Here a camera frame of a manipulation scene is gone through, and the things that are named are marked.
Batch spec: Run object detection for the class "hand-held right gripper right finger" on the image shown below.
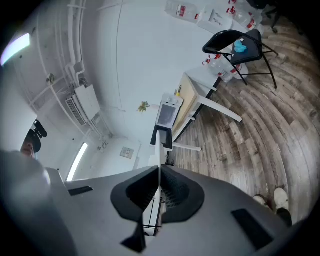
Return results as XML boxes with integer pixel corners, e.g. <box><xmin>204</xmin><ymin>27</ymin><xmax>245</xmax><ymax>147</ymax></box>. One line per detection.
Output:
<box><xmin>146</xmin><ymin>164</ymin><xmax>294</xmax><ymax>256</ymax></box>

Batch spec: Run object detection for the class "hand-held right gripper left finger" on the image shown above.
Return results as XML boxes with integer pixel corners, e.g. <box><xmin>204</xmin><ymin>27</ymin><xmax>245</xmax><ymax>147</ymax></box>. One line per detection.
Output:
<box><xmin>51</xmin><ymin>165</ymin><xmax>161</xmax><ymax>256</ymax></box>

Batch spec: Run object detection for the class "white microwave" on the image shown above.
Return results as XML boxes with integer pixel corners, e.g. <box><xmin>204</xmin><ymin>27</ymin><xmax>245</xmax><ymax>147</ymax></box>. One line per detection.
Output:
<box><xmin>155</xmin><ymin>92</ymin><xmax>185</xmax><ymax>130</ymax></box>

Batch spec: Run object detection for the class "person's white left shoe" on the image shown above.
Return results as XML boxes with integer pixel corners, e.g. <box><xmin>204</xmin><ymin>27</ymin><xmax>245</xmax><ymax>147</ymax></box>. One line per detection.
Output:
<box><xmin>252</xmin><ymin>194</ymin><xmax>270</xmax><ymax>209</ymax></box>

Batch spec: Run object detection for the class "person's white shoe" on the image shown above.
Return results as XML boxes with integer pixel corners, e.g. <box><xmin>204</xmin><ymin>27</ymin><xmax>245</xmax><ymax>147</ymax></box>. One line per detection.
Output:
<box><xmin>252</xmin><ymin>194</ymin><xmax>270</xmax><ymax>209</ymax></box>
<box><xmin>273</xmin><ymin>187</ymin><xmax>290</xmax><ymax>211</ymax></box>

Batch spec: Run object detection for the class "long tube light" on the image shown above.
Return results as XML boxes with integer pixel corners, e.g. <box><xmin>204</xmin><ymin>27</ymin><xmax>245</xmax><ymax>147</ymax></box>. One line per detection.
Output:
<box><xmin>65</xmin><ymin>141</ymin><xmax>89</xmax><ymax>182</ymax></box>

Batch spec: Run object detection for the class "person's dark trouser leg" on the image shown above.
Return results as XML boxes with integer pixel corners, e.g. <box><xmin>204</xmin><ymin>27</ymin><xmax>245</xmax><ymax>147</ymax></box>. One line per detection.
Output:
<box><xmin>275</xmin><ymin>207</ymin><xmax>293</xmax><ymax>228</ymax></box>

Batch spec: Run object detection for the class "person's white right shoe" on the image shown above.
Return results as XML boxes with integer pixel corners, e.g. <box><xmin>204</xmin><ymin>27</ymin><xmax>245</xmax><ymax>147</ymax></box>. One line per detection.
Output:
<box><xmin>273</xmin><ymin>187</ymin><xmax>290</xmax><ymax>211</ymax></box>

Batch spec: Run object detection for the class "person's grey top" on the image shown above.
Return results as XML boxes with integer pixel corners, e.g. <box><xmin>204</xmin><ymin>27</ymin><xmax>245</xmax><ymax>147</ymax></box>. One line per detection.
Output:
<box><xmin>0</xmin><ymin>149</ymin><xmax>76</xmax><ymax>256</ymax></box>

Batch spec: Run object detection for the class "black countertop oven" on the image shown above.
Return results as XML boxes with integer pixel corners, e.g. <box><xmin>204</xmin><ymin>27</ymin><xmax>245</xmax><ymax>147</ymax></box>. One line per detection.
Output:
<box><xmin>149</xmin><ymin>124</ymin><xmax>174</xmax><ymax>152</ymax></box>

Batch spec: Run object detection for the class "person's face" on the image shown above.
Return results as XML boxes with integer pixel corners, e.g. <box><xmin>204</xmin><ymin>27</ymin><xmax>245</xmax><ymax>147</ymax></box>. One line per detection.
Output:
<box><xmin>19</xmin><ymin>141</ymin><xmax>36</xmax><ymax>160</ymax></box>

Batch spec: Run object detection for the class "white air conditioner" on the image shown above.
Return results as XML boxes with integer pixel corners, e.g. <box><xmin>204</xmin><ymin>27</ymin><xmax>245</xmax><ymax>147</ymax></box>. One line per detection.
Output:
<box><xmin>65</xmin><ymin>84</ymin><xmax>102</xmax><ymax>127</ymax></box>

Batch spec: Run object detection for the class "green yellow plant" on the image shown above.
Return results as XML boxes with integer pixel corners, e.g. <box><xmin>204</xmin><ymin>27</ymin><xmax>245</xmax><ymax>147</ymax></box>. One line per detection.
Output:
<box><xmin>136</xmin><ymin>100</ymin><xmax>151</xmax><ymax>114</ymax></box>

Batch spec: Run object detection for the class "white table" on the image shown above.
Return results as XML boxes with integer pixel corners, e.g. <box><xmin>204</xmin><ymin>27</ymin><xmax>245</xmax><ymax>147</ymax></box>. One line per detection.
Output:
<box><xmin>171</xmin><ymin>66</ymin><xmax>244</xmax><ymax>152</ymax></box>

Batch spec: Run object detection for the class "white helmet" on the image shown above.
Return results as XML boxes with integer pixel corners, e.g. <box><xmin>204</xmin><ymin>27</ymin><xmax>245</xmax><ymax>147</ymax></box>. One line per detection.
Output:
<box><xmin>0</xmin><ymin>66</ymin><xmax>39</xmax><ymax>154</ymax></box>

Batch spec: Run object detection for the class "clear water jug red cap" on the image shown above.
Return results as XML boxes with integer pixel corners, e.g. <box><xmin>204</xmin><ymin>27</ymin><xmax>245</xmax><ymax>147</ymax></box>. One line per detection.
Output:
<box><xmin>243</xmin><ymin>15</ymin><xmax>265</xmax><ymax>35</ymax></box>
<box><xmin>201</xmin><ymin>55</ymin><xmax>235</xmax><ymax>83</ymax></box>
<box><xmin>164</xmin><ymin>0</ymin><xmax>201</xmax><ymax>25</ymax></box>
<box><xmin>229</xmin><ymin>63</ymin><xmax>250</xmax><ymax>81</ymax></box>
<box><xmin>226</xmin><ymin>5</ymin><xmax>253</xmax><ymax>26</ymax></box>

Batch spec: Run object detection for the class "black folding chair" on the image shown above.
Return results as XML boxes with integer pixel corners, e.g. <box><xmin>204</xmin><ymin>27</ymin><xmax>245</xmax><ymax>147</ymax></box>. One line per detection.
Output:
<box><xmin>202</xmin><ymin>29</ymin><xmax>280</xmax><ymax>90</ymax></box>

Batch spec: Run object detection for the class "blue cloth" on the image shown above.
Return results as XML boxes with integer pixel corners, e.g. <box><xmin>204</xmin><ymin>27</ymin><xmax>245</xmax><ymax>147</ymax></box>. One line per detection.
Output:
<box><xmin>233</xmin><ymin>39</ymin><xmax>248</xmax><ymax>54</ymax></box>

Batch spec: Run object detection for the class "white pipe bundle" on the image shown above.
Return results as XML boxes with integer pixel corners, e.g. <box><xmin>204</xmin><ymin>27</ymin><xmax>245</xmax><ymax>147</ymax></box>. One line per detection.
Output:
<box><xmin>37</xmin><ymin>0</ymin><xmax>88</xmax><ymax>85</ymax></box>

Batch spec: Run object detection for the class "rectangular ceiling light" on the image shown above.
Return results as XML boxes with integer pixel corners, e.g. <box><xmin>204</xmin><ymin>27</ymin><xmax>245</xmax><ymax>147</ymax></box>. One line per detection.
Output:
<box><xmin>0</xmin><ymin>32</ymin><xmax>32</xmax><ymax>67</ymax></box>

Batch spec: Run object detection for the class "black office chair base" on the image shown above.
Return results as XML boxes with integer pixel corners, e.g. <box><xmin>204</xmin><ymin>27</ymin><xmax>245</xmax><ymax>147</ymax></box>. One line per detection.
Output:
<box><xmin>246</xmin><ymin>0</ymin><xmax>283</xmax><ymax>35</ymax></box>

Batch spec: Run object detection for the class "grey wall switch panel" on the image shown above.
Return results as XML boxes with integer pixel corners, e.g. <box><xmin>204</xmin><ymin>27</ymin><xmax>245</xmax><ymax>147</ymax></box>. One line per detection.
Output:
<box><xmin>119</xmin><ymin>146</ymin><xmax>135</xmax><ymax>159</ymax></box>

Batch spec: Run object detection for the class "black head camera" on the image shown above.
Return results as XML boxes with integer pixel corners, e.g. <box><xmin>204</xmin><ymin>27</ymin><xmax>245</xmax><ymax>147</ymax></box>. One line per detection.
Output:
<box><xmin>26</xmin><ymin>119</ymin><xmax>48</xmax><ymax>154</ymax></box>

